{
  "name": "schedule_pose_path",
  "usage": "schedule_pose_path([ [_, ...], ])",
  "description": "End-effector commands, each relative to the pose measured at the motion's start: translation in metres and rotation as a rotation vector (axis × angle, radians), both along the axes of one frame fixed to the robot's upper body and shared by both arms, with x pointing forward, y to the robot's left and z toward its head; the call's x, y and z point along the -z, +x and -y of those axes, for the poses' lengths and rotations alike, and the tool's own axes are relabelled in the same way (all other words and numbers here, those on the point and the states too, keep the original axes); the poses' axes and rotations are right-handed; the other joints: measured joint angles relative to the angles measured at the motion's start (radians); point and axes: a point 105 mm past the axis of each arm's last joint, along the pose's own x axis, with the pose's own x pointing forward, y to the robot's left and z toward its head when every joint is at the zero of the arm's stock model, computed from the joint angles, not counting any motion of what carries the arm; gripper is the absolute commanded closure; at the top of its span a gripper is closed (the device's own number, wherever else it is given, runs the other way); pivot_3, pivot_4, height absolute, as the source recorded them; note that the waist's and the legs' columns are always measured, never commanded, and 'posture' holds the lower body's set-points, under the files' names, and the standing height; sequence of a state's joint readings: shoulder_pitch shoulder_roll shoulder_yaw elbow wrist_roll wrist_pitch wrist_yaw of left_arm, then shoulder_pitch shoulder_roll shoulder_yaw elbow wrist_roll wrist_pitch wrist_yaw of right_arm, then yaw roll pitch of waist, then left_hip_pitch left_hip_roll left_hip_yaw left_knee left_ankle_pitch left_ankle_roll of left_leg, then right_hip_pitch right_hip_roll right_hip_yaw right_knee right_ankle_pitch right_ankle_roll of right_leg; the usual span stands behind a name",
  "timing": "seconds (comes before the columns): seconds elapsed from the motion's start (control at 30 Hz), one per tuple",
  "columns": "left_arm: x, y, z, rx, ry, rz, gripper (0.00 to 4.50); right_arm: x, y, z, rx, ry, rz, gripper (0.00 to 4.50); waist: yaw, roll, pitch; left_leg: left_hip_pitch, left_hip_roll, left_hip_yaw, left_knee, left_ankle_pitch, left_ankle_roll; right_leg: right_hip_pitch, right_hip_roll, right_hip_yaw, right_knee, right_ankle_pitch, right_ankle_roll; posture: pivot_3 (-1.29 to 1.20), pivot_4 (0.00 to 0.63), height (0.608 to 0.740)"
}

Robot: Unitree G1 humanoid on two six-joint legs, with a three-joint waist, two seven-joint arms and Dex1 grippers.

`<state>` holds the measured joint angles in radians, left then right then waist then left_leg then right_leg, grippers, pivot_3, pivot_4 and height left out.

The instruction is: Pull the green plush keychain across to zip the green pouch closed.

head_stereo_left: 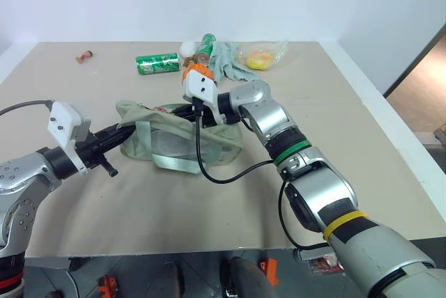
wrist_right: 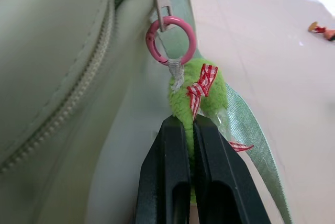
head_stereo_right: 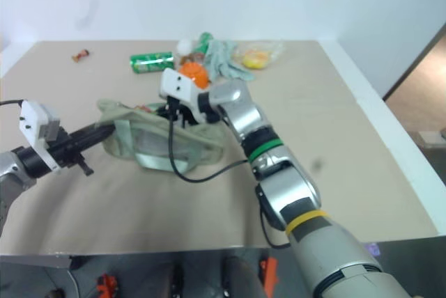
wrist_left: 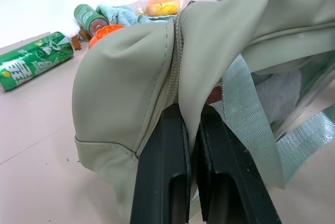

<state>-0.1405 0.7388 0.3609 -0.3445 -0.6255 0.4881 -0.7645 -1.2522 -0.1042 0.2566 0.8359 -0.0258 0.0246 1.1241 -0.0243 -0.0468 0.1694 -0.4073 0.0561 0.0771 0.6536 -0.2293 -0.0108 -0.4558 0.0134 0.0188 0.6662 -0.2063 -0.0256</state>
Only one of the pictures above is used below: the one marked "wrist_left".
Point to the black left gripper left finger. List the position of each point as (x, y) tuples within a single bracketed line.
[(157, 182)]

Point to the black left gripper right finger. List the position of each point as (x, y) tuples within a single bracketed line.
[(235, 195)]

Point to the light green zipper pouch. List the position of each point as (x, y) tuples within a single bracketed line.
[(117, 77)]

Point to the yellow bread bun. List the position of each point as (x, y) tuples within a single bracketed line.
[(162, 5)]

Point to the teal cloth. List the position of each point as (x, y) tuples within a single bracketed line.
[(123, 14)]

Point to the orange plastic bowl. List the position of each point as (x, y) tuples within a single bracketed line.
[(104, 31)]

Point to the beige table cover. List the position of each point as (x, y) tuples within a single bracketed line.
[(31, 129)]

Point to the slim green soda can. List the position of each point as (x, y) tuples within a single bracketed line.
[(86, 16)]

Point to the large green soda can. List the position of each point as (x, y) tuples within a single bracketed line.
[(34, 61)]

